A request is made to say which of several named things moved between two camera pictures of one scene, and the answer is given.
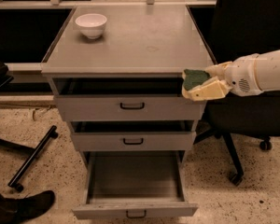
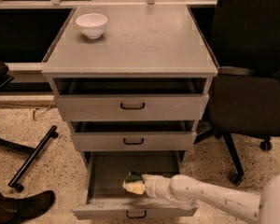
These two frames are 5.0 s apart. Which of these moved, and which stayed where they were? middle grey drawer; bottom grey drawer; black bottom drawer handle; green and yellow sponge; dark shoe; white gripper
Moved: white gripper; green and yellow sponge
Stayed: bottom grey drawer; dark shoe; middle grey drawer; black bottom drawer handle
